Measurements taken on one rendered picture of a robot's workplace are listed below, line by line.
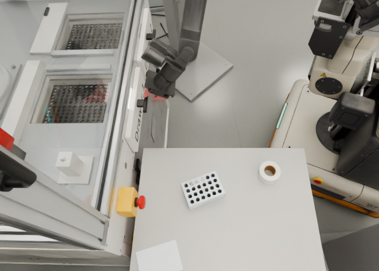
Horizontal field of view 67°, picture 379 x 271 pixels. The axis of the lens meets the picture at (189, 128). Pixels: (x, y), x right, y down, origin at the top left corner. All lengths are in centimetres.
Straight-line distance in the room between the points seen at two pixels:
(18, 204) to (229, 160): 72
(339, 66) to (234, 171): 56
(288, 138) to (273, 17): 133
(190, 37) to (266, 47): 166
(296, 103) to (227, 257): 110
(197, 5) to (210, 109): 130
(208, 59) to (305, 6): 104
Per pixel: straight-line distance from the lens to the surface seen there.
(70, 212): 60
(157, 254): 94
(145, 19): 123
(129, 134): 91
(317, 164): 163
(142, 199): 86
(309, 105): 180
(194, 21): 80
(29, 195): 49
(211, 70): 219
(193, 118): 199
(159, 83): 89
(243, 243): 96
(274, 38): 252
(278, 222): 99
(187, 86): 210
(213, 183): 95
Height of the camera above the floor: 171
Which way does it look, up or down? 61 degrees down
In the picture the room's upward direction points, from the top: 7 degrees counter-clockwise
